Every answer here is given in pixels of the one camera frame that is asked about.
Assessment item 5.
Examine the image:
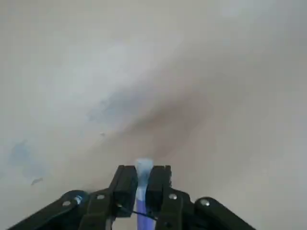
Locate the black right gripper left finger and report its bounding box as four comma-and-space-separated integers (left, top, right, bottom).
6, 164, 138, 230

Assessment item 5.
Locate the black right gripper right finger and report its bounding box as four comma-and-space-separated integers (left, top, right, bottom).
146, 164, 258, 230

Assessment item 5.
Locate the purple marker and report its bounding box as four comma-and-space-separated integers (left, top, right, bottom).
134, 157, 157, 230

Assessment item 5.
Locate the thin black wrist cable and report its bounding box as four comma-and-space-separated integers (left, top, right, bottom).
117, 203, 159, 221

